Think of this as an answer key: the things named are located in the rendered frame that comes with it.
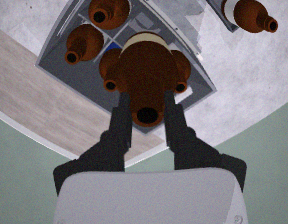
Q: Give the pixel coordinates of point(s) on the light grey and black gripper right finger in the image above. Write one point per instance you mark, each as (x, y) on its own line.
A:
(191, 149)

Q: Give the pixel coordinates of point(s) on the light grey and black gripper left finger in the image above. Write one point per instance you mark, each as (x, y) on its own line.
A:
(108, 154)

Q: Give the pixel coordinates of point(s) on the brown glass bottle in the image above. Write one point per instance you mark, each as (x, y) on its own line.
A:
(145, 69)
(84, 43)
(184, 68)
(107, 66)
(249, 15)
(112, 12)

